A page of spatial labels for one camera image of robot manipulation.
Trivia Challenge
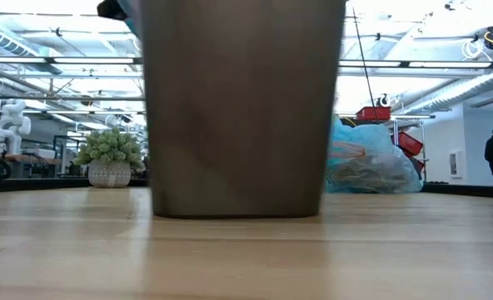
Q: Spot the dark grey trash bin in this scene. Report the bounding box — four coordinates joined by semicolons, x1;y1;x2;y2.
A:
140;0;348;220

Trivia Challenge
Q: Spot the green succulent in white pot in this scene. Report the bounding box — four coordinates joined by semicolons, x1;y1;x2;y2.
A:
72;126;147;189

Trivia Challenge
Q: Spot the red storage bin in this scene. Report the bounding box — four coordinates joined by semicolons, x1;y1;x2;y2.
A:
391;131;425;158
355;105;393;123

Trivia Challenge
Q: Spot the metal wire shelf rack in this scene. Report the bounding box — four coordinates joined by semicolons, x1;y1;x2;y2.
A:
389;115;431;183

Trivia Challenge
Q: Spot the white wall panel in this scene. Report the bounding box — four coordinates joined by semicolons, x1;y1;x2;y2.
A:
447;150;463;178

